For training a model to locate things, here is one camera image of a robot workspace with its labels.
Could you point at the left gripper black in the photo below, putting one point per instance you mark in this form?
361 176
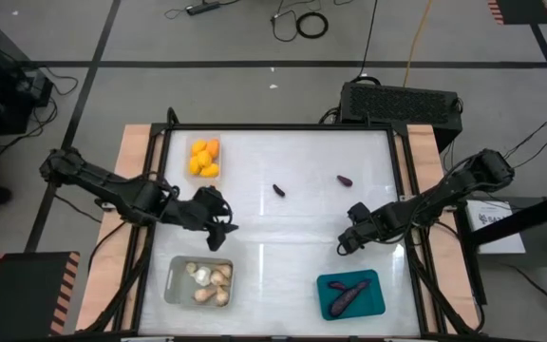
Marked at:
193 214

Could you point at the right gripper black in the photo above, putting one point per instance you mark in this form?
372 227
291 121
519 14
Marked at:
368 223

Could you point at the small white garlic bulb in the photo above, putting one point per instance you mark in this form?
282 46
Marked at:
191 268

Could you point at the large white garlic bulb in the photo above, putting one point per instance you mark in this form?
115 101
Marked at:
202 276

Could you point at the large purple eggplant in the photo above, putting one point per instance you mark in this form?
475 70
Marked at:
341 304

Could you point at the yellow lemon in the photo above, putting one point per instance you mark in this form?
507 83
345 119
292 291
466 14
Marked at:
210 170
194 165
199 146
204 158

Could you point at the teal plastic bin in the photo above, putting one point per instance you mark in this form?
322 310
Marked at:
368 309

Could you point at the gray plastic bin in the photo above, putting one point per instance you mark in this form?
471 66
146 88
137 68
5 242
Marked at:
176 290

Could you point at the orange-coloured lemon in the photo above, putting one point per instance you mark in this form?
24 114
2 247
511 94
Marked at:
213 148

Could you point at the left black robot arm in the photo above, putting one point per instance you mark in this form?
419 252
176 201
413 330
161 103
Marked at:
112 190

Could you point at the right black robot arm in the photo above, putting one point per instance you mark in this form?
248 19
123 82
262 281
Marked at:
444 195

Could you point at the clear plastic bin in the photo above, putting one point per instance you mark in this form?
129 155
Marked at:
193 180

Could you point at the light wooden table board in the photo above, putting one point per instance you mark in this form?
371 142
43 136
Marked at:
442 266
131 152

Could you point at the white paper sheet with logo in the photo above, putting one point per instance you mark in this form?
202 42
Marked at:
477 209

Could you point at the black perforated computer case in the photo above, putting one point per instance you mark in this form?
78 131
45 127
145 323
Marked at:
399 105

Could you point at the black metal stand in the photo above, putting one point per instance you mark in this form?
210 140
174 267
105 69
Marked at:
539 214

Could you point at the large hazard-striped floor mat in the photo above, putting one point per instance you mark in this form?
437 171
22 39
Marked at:
22 299

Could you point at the black power strip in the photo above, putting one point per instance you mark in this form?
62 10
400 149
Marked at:
202 7

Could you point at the black equipment stack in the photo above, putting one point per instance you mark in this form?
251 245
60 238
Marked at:
3 85

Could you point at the small hazard-striped floor mat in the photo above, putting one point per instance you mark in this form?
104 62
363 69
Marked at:
520 12

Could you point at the black aluminium table frame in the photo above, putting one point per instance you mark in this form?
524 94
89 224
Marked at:
278 127

